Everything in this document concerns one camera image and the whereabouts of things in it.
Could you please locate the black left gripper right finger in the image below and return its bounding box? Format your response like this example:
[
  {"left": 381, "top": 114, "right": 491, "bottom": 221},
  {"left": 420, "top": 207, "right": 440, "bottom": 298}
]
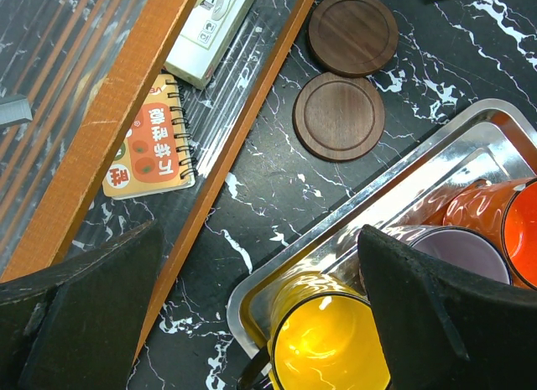
[{"left": 357, "top": 225, "right": 536, "bottom": 389}]

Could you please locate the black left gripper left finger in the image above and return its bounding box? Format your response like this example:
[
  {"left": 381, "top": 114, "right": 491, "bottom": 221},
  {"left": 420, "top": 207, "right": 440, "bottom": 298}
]
[{"left": 1, "top": 221, "right": 164, "bottom": 389}]

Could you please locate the yellow mug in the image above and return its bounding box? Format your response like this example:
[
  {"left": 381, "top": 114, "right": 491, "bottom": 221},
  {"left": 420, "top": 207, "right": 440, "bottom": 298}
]
[{"left": 236, "top": 271, "right": 392, "bottom": 390}]

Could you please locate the dark wooden coaster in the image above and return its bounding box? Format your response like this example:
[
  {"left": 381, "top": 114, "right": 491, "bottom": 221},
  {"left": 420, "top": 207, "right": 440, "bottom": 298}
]
[
  {"left": 292, "top": 72, "right": 385, "bottom": 162},
  {"left": 307, "top": 0, "right": 399, "bottom": 77}
]

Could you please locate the purple mug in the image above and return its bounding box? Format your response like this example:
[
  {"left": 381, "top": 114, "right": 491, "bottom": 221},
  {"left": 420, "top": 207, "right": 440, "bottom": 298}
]
[{"left": 383, "top": 225, "right": 513, "bottom": 285}]

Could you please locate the orange wooden shelf rack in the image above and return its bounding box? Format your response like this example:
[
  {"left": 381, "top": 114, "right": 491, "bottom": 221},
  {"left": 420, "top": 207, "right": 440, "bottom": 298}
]
[{"left": 1, "top": 0, "right": 314, "bottom": 359}]

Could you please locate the orange-red mug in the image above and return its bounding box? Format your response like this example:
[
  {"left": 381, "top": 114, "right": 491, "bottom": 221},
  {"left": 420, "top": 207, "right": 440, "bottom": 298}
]
[{"left": 404, "top": 176, "right": 537, "bottom": 290}]

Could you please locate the silver metal tray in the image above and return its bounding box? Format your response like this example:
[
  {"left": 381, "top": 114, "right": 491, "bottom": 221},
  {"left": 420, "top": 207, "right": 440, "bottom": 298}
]
[{"left": 227, "top": 99, "right": 536, "bottom": 357}]

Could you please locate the grey staple strip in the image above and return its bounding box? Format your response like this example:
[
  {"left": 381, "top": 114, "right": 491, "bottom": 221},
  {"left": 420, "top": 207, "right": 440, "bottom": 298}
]
[{"left": 0, "top": 94, "right": 33, "bottom": 128}]

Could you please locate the white cardboard box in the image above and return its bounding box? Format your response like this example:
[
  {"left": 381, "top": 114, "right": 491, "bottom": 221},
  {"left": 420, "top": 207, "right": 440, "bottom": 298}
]
[{"left": 164, "top": 0, "right": 254, "bottom": 90}]

